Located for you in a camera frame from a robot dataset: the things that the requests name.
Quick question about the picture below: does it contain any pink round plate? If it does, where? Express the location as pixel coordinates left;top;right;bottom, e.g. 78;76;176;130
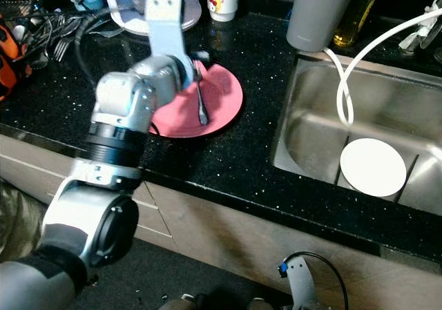
148;60;244;139

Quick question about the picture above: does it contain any white kitchen appliance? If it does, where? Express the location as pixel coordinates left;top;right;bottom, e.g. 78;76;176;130
100;0;201;36

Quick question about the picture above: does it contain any metal kitchen tap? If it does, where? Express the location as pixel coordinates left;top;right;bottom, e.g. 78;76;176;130
397;0;442;55

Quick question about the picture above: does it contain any metal spoon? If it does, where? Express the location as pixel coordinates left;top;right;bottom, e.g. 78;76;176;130
193;65;210;126

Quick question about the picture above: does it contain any grey thermos with red sticker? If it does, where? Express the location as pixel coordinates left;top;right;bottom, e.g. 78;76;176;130
287;0;363;53

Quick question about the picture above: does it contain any metal fork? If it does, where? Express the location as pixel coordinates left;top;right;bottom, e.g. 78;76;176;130
52;20;84;62

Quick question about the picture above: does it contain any yellow oil bottle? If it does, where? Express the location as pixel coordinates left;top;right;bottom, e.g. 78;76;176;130
333;0;384;47

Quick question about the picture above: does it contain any orange and black tool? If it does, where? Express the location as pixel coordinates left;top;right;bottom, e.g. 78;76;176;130
0;26;28;100

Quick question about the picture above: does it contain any stainless steel sink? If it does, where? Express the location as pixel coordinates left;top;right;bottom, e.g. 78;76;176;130
271;53;442;217

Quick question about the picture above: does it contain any beige cabinet front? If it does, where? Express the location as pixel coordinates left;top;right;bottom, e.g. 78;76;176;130
0;134;442;310

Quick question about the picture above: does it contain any white round dish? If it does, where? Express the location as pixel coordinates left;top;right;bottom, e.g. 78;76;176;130
340;138;407;197

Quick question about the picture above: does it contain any olive green fabric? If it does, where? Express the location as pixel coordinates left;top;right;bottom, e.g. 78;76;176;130
0;182;46;262

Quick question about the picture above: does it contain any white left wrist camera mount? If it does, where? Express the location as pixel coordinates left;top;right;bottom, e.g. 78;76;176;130
145;0;198;90

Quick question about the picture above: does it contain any white hose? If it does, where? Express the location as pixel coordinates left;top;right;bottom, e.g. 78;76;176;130
323;6;442;126

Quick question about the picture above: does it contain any black wire dish rack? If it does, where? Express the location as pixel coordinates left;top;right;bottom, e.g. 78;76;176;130
0;0;104;45

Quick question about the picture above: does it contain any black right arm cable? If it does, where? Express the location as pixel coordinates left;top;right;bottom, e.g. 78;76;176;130
283;251;351;310

